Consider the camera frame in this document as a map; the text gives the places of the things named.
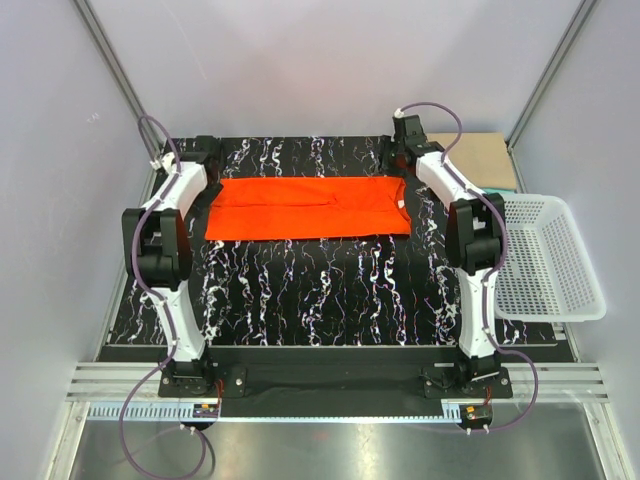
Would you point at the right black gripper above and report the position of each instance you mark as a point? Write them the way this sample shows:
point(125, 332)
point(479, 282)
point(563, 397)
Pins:
point(396, 144)

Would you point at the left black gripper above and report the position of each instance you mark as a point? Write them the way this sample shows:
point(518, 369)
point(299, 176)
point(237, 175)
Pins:
point(203, 203)

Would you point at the orange t shirt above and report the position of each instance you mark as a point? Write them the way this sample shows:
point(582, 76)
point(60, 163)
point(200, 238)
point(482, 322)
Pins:
point(306, 208)

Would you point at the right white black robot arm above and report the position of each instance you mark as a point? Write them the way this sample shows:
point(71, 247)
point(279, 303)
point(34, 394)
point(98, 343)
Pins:
point(475, 238)

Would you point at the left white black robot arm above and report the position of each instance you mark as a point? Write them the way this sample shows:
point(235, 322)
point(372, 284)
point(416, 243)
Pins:
point(157, 249)

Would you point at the folded brown t shirt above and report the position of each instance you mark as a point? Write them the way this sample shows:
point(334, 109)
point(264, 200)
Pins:
point(483, 158)

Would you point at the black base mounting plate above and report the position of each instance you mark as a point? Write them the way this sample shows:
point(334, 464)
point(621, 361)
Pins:
point(370, 356)

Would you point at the white plastic basket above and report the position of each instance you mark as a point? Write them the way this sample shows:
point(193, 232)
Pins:
point(547, 276)

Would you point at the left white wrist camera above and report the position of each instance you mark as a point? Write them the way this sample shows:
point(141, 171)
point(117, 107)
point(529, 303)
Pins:
point(166, 162)

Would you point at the left aluminium frame post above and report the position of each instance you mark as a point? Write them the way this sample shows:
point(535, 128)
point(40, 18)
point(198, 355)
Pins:
point(89, 18)

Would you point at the aluminium frame post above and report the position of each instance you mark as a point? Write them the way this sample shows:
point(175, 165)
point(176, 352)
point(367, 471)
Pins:
point(89, 18)
point(568, 39)

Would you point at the white slotted cable duct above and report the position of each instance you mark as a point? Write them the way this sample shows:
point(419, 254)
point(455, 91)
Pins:
point(154, 412)

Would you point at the aluminium rail beam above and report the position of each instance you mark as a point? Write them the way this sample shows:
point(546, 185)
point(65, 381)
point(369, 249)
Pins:
point(578, 382)

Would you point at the right aluminium frame post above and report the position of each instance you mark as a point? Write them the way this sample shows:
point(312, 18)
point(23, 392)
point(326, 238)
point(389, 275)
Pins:
point(568, 39)

